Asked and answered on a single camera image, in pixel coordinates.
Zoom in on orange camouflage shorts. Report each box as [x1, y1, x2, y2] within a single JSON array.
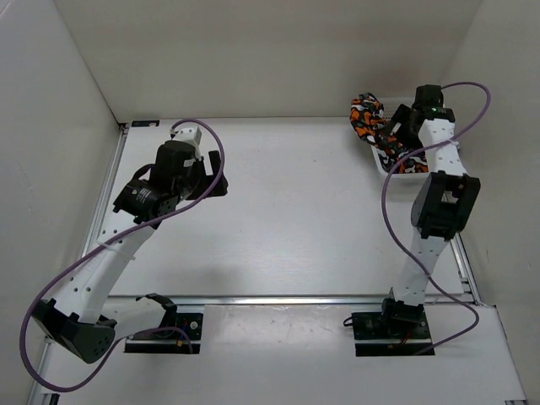
[[349, 93, 420, 172]]

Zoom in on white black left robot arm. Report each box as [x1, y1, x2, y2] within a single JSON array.
[[30, 138, 228, 364]]

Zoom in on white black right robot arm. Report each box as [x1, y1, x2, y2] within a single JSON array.
[[379, 84, 480, 338]]

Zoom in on white perforated plastic basket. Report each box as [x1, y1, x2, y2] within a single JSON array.
[[369, 103, 431, 183]]

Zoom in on small black blue label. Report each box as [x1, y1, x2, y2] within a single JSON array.
[[131, 120, 160, 127]]

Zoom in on aluminium left side rail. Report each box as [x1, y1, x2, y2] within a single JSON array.
[[25, 122, 131, 404]]

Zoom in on aluminium front table rail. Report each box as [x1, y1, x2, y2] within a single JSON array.
[[107, 292, 474, 306]]

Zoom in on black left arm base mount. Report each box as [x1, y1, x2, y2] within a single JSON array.
[[124, 294, 203, 355]]

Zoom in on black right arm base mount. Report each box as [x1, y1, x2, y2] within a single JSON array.
[[343, 312, 435, 357]]

